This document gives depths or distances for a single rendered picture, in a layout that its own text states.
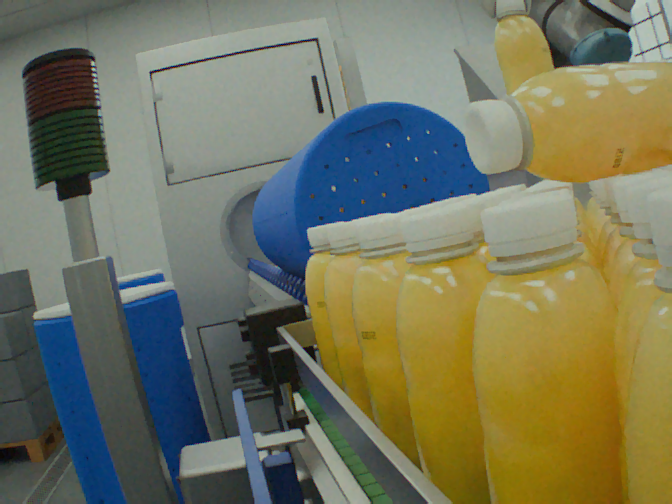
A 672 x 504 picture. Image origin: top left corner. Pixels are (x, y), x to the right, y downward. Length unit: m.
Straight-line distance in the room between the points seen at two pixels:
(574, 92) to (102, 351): 0.36
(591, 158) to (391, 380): 0.21
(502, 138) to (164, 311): 0.89
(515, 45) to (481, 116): 0.45
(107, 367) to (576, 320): 0.36
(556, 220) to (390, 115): 0.75
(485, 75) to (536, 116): 1.04
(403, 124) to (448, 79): 5.48
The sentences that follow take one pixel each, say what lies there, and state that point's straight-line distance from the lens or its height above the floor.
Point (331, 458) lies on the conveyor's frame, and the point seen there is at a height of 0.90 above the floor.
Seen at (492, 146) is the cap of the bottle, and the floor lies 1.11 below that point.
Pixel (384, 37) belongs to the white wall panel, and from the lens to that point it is 6.42.
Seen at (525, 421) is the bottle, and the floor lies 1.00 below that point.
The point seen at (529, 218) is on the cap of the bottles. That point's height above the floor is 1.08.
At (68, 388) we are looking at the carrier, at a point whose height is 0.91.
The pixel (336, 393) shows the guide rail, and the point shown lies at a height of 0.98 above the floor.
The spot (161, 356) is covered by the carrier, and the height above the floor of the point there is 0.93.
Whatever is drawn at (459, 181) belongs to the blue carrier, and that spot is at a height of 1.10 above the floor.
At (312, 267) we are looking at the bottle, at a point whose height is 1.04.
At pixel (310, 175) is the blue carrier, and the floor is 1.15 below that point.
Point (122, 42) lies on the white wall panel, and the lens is 6.36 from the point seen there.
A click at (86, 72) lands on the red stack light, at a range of 0.53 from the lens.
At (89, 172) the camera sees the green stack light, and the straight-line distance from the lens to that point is 0.51.
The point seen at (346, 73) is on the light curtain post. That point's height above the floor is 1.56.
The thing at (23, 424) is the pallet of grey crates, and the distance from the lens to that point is 4.36.
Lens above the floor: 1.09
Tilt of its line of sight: 3 degrees down
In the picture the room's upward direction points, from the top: 12 degrees counter-clockwise
